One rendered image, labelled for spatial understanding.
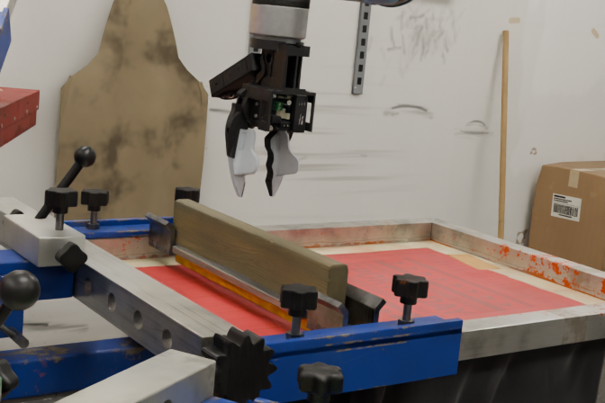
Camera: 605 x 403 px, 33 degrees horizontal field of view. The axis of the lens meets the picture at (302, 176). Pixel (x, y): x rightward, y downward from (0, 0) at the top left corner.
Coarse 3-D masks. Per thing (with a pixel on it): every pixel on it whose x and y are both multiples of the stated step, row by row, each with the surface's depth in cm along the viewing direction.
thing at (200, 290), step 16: (336, 256) 175; (352, 256) 176; (368, 256) 178; (384, 256) 179; (400, 256) 180; (416, 256) 181; (432, 256) 182; (448, 256) 183; (144, 272) 154; (160, 272) 155; (176, 272) 156; (192, 272) 157; (448, 272) 172; (464, 272) 173; (480, 272) 174; (176, 288) 147; (192, 288) 148; (208, 288) 148; (224, 288) 149; (208, 304) 140
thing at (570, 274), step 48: (96, 240) 157; (144, 240) 162; (336, 240) 183; (384, 240) 190; (432, 240) 196; (480, 240) 185; (576, 288) 167; (480, 336) 129; (528, 336) 134; (576, 336) 139
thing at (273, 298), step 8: (176, 248) 154; (184, 248) 154; (184, 256) 152; (192, 256) 150; (200, 256) 150; (200, 264) 148; (208, 264) 146; (216, 264) 146; (216, 272) 144; (224, 272) 143; (232, 272) 143; (232, 280) 141; (240, 280) 139; (248, 280) 140; (248, 288) 137; (256, 288) 136; (264, 288) 136; (264, 296) 134; (272, 296) 133
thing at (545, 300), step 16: (496, 288) 164; (512, 288) 165; (528, 288) 166; (224, 304) 141; (240, 304) 142; (256, 304) 143; (544, 304) 157; (560, 304) 158; (576, 304) 159; (240, 320) 135; (256, 320) 135; (272, 320) 136; (384, 320) 141
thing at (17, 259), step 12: (0, 252) 124; (12, 252) 124; (0, 264) 119; (12, 264) 120; (24, 264) 121; (36, 276) 122; (48, 276) 123; (60, 276) 124; (72, 276) 125; (48, 288) 123; (60, 288) 124; (72, 288) 125
